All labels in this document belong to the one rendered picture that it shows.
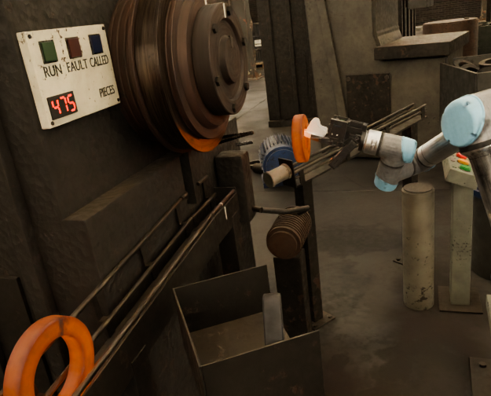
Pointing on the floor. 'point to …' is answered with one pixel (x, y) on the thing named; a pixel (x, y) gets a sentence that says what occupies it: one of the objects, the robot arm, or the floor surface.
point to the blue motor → (270, 146)
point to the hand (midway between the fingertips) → (301, 132)
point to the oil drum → (456, 31)
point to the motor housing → (291, 270)
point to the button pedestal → (459, 243)
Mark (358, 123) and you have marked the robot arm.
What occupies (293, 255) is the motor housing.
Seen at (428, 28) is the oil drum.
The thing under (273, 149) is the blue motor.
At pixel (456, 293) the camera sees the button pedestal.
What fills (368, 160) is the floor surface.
